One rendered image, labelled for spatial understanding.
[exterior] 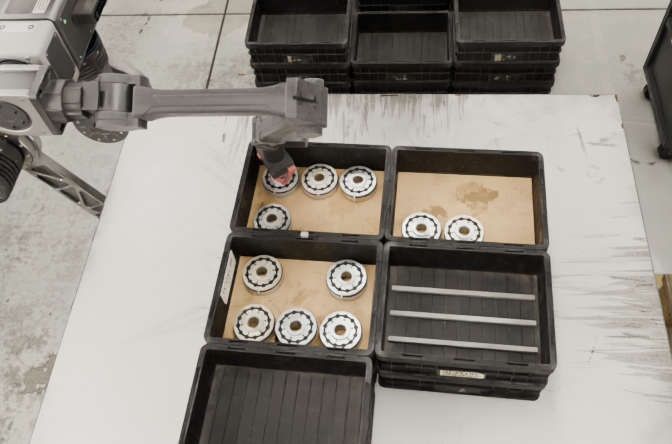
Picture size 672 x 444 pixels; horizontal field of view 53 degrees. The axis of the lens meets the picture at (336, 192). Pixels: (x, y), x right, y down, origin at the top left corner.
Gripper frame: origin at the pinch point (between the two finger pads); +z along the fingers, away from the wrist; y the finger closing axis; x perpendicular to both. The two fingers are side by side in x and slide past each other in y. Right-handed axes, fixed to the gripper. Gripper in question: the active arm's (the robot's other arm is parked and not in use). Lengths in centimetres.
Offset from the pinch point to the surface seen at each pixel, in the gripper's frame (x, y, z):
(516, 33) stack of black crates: -118, 35, 39
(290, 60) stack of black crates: -37, 73, 38
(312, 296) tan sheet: 10.1, -35.6, 3.9
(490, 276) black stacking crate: -31, -55, 4
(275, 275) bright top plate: 15.6, -26.7, 1.1
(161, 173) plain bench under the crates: 27.8, 33.7, 17.2
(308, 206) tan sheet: -2.4, -11.2, 4.2
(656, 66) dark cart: -174, 6, 67
